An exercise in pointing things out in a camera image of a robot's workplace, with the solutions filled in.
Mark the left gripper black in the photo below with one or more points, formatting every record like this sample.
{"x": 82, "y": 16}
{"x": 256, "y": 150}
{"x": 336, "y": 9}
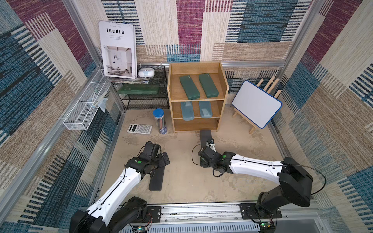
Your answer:
{"x": 161, "y": 161}

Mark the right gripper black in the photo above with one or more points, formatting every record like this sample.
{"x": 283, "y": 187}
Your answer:
{"x": 207, "y": 148}

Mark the black pencil case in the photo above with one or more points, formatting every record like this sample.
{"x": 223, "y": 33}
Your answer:
{"x": 156, "y": 180}
{"x": 205, "y": 136}

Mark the light teal pencil case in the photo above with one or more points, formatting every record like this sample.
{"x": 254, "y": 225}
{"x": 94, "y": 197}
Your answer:
{"x": 187, "y": 111}
{"x": 205, "y": 109}

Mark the dark green pencil case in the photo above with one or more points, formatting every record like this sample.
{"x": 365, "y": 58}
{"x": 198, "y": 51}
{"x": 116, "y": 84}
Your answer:
{"x": 208, "y": 85}
{"x": 189, "y": 87}

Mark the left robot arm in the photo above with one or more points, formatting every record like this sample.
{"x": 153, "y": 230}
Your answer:
{"x": 110, "y": 214}

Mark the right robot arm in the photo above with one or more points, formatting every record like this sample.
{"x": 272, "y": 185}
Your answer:
{"x": 294, "y": 183}

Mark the blue-lid pencil canister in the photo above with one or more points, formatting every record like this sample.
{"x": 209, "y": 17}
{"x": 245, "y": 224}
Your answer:
{"x": 159, "y": 117}

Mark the wooden three-tier shelf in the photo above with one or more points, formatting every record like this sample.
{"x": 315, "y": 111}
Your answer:
{"x": 177, "y": 95}

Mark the white calculator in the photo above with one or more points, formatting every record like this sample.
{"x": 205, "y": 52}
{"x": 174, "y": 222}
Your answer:
{"x": 139, "y": 129}

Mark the green cutting mat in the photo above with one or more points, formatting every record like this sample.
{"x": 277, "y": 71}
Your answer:
{"x": 138, "y": 89}

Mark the white round device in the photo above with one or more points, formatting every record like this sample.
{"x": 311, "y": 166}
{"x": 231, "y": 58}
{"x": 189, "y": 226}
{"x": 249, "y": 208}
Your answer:
{"x": 146, "y": 72}

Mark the wooden easel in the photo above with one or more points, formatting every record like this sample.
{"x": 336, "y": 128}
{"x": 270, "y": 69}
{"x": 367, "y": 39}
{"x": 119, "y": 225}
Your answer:
{"x": 269, "y": 87}

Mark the Inedia magazine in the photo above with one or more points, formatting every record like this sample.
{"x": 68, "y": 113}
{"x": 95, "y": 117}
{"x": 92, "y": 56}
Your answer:
{"x": 118, "y": 46}

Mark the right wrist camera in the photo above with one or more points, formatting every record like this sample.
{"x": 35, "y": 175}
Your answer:
{"x": 211, "y": 144}

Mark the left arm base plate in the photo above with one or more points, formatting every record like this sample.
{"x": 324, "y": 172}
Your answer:
{"x": 151, "y": 214}

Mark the aluminium front rail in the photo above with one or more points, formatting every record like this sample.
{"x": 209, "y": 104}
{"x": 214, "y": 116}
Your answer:
{"x": 226, "y": 218}

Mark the black wire rack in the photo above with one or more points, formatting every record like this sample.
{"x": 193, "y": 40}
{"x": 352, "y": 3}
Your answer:
{"x": 147, "y": 101}

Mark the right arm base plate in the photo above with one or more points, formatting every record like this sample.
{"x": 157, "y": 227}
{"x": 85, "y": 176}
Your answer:
{"x": 249, "y": 211}

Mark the white board blue frame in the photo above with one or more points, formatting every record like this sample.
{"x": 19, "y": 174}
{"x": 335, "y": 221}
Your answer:
{"x": 256, "y": 104}

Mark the white wire basket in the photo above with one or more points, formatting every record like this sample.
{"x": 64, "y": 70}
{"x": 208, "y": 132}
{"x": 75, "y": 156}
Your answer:
{"x": 83, "y": 112}

